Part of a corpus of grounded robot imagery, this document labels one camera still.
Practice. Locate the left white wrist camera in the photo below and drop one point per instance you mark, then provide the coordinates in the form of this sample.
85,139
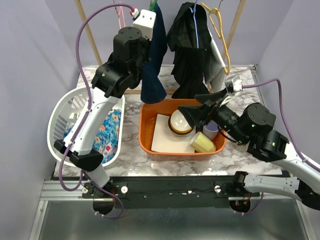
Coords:
144,20

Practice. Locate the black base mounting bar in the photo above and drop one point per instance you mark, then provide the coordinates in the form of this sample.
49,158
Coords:
155,192

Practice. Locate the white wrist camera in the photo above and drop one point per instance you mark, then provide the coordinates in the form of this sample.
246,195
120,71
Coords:
144,20
233,86

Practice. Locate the floral blue skirt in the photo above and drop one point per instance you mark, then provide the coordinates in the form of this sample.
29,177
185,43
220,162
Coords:
106,140

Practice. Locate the white bowl with dark rim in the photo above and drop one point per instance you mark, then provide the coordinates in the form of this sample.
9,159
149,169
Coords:
178,124

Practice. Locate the dark blue denim skirt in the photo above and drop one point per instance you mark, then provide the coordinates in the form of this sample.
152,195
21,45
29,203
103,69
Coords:
152,90

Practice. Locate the black garment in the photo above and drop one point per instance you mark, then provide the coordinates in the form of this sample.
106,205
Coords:
189,61

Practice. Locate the yellow cup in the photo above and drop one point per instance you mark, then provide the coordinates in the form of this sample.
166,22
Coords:
202,144

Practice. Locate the yellow hanger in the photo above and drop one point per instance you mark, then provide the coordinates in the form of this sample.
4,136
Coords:
220,33

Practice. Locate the orange plastic tub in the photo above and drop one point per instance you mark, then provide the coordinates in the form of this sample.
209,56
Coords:
147,124

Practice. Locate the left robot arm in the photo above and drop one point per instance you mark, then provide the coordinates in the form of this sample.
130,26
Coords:
131,49

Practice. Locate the white laundry basket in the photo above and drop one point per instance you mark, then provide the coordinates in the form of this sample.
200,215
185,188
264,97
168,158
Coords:
65,115

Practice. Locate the pink wire hanger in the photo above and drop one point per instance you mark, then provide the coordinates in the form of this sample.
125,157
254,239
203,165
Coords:
120,16

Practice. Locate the lavender cup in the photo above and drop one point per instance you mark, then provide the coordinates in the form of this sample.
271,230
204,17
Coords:
210,130

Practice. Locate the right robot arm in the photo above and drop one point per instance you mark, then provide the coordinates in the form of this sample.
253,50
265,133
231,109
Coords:
255,128

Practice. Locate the white square plate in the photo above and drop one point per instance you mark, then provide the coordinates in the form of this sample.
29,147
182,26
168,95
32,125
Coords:
165,137

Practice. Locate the wooden clothes rack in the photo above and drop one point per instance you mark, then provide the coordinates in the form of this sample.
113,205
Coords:
169,91

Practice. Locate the grey white garment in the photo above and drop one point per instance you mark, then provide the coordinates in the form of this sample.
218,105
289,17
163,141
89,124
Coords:
214,73

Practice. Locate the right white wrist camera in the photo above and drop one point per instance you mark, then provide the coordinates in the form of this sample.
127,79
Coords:
233,86

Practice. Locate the green hanger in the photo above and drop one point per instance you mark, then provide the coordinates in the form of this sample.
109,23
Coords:
153,5

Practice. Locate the light blue hanger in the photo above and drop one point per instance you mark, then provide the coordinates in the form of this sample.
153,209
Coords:
193,11

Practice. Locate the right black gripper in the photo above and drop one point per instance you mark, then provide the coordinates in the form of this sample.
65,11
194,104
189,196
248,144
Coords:
193,113

